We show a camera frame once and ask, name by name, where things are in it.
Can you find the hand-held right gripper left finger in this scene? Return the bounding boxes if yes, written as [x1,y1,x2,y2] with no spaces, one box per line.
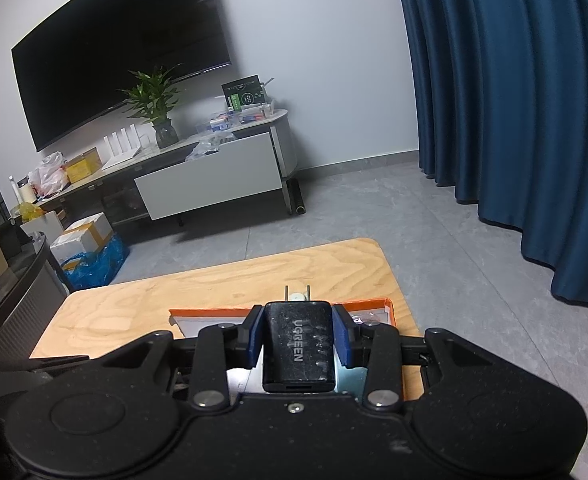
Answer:
[101,306,267,408]

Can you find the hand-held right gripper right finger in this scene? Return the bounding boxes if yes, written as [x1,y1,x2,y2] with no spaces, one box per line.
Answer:
[331,304,490,409]

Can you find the light blue bottle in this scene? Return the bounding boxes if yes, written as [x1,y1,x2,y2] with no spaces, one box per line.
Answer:
[334,365,366,395]

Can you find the black charger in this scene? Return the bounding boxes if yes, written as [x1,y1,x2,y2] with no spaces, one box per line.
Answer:
[262,283,336,395]

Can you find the orange-rimmed white tray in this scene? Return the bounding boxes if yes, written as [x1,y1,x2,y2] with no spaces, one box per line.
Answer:
[167,297,399,402]

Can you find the black roll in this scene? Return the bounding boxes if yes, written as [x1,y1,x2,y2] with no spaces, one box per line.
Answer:
[283,177,308,215]

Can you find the grey tv cabinet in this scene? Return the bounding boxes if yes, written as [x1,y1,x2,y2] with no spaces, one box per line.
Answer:
[33,108,300,229]

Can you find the cardboard boxes on blue bag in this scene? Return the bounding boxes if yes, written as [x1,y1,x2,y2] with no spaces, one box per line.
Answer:
[51,232,130,291]

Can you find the clear plastic bag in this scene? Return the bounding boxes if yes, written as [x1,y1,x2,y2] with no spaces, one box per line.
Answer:
[186,134,235,161]

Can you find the cardboard box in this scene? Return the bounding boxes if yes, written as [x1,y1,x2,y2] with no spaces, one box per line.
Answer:
[65,212,115,249]
[49,232,95,266]

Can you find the pile of small boxes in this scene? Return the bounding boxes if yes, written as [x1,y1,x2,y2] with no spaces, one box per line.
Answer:
[206,102,278,134]

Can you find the white router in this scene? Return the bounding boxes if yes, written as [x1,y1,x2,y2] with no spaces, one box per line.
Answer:
[101,129,143,169]

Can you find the dark glass counter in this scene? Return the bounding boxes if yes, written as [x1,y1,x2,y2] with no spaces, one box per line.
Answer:
[0,232,73,361]

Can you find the plain white box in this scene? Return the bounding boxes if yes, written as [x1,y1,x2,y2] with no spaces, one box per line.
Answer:
[21,209,65,241]

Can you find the yellow box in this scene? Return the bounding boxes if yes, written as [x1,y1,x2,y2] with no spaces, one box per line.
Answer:
[65,147,103,184]

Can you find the black green box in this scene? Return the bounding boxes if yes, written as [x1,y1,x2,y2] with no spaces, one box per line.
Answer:
[221,75,266,112]

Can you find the potted plant in dark pot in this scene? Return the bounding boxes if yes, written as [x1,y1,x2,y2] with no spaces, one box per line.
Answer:
[118,64,183,150]

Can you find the yellow bag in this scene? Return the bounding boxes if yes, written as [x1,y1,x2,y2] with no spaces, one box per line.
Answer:
[11,202,45,224]

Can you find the white plastic bag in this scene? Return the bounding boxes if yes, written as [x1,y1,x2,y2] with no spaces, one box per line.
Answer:
[27,152,70,196]

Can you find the blue curtain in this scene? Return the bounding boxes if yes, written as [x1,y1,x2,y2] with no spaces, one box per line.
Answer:
[391,0,588,354]

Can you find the black television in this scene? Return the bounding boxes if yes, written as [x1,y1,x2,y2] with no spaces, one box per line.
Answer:
[11,0,233,153]

